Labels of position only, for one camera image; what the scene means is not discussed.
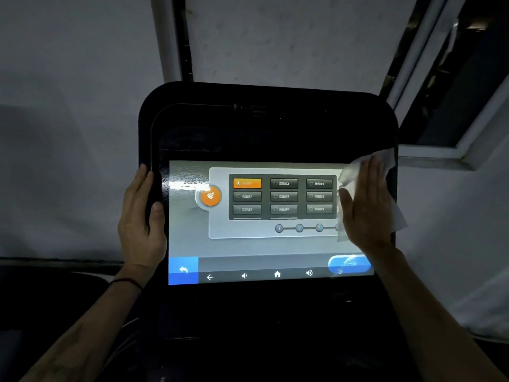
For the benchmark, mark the person's right hand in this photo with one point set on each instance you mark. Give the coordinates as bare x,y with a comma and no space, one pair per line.
370,218

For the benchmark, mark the person's left hand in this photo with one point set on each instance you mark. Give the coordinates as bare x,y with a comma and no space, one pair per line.
137,234

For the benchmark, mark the person's left thumb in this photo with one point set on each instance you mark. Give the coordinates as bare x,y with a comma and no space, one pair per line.
158,220

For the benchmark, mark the person's left middle finger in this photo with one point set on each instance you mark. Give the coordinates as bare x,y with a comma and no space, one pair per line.
135,184

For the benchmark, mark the person's right thumb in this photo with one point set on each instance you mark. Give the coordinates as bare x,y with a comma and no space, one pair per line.
345,204

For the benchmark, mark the white cleaning wipe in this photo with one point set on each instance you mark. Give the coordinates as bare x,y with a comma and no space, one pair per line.
397,218

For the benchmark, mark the black touchscreen display unit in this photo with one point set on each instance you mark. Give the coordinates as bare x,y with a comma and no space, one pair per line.
270,131

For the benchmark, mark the person's right forearm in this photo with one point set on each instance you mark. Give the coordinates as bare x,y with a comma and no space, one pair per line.
425,318

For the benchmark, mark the person's left forearm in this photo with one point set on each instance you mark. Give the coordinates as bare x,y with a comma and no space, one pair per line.
91,326

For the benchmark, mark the black wrist band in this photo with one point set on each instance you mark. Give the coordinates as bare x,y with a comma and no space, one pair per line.
126,281

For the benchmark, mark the white window frame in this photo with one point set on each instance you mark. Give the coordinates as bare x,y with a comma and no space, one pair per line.
473,143

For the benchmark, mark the white wall trim strip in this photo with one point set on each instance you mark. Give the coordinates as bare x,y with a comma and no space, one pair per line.
167,39

